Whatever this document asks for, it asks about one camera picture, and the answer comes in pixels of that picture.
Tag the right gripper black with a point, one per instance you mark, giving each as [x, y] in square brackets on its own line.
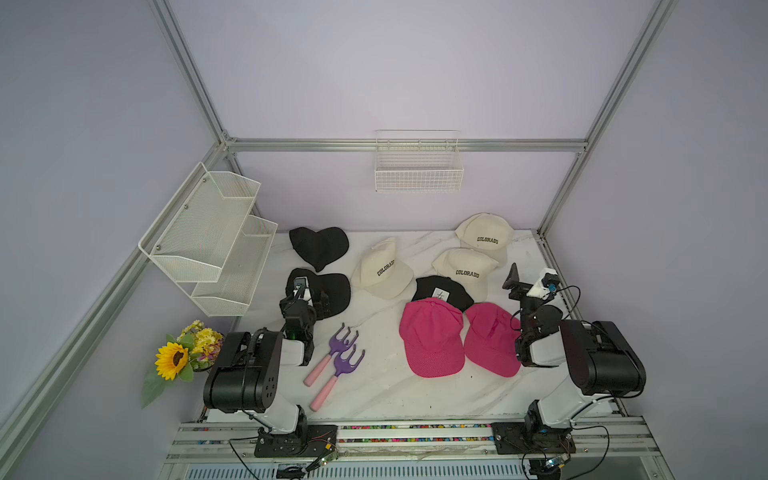
[512, 279]

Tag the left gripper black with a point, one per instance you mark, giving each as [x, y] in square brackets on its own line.
[282, 305]

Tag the black cap with white logo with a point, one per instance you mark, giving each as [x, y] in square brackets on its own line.
[445, 289]

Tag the pink cap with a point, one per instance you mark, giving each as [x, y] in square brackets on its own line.
[490, 339]
[431, 332]

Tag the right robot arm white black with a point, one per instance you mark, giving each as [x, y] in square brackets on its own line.
[601, 364]

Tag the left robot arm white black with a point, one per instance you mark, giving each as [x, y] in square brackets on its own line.
[245, 375]

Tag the cream Colorado cap middle right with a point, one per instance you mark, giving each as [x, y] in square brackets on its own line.
[467, 267]

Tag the cream colorado cap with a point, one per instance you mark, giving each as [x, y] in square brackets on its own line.
[381, 272]
[486, 233]
[467, 267]

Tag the purple pink garden fork upper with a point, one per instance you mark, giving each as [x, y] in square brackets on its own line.
[340, 342]

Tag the purple pink garden fork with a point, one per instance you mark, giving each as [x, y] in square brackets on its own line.
[344, 363]
[340, 342]

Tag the cream Colorado cap back right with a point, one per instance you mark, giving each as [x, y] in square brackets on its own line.
[486, 233]

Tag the purple pink garden fork lower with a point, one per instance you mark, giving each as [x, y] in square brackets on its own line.
[344, 363]

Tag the cream Colorado cap left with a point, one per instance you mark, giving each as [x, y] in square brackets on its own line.
[381, 272]

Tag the sunflower bouquet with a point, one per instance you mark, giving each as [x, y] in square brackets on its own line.
[194, 350]

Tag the white two-tier mesh shelf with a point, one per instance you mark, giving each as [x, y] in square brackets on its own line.
[210, 243]

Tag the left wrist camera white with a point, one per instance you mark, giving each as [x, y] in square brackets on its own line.
[301, 289]

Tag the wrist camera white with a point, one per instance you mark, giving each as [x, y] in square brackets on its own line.
[546, 286]
[301, 289]

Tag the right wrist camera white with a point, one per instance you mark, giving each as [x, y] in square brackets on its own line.
[546, 286]

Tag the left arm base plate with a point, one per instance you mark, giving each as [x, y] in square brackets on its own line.
[307, 441]

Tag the white wire wall basket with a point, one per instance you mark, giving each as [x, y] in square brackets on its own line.
[418, 161]

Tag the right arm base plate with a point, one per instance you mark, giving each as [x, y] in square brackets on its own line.
[534, 439]

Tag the aluminium front rail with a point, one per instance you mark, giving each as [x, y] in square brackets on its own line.
[598, 448]

